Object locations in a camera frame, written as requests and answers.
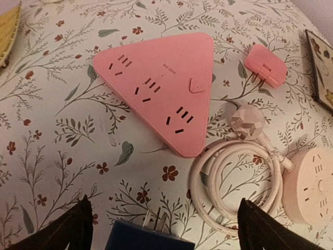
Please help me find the pink power strip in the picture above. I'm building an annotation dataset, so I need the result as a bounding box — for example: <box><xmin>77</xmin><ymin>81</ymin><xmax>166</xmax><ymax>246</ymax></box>
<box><xmin>93</xmin><ymin>32</ymin><xmax>214</xmax><ymax>158</ymax></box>

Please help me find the white cable plug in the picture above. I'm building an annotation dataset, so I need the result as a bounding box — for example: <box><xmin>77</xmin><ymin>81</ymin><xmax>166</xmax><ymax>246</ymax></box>
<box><xmin>230</xmin><ymin>104</ymin><xmax>265</xmax><ymax>141</ymax></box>

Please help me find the yellow bamboo tray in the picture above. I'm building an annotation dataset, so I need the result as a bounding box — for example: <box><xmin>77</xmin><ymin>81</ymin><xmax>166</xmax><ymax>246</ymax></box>
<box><xmin>1</xmin><ymin>1</ymin><xmax>22</xmax><ymax>67</ymax></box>

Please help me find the round pink socket hub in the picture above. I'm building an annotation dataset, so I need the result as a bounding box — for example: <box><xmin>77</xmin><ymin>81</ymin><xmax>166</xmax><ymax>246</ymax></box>
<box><xmin>282</xmin><ymin>147</ymin><xmax>332</xmax><ymax>226</ymax></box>

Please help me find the small pink plug adapter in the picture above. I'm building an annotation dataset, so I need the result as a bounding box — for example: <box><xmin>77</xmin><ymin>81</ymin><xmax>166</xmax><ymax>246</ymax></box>
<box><xmin>244</xmin><ymin>44</ymin><xmax>287</xmax><ymax>89</ymax></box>

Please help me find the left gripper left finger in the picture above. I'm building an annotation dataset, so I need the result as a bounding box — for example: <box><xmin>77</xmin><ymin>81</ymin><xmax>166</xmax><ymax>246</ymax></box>
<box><xmin>10</xmin><ymin>195</ymin><xmax>93</xmax><ymax>249</ymax></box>

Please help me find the floral square tray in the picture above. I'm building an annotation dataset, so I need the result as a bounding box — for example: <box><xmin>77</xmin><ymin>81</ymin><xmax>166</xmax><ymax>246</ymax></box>
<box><xmin>305</xmin><ymin>29</ymin><xmax>332</xmax><ymax>113</ymax></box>

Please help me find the dark blue cube adapter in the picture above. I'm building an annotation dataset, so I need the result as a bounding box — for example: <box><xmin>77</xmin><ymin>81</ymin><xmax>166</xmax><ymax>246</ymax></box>
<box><xmin>105</xmin><ymin>209</ymin><xmax>195</xmax><ymax>250</ymax></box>

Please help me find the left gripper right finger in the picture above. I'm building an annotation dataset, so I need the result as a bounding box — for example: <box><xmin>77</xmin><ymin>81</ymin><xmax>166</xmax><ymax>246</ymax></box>
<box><xmin>237</xmin><ymin>198</ymin><xmax>317</xmax><ymax>249</ymax></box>

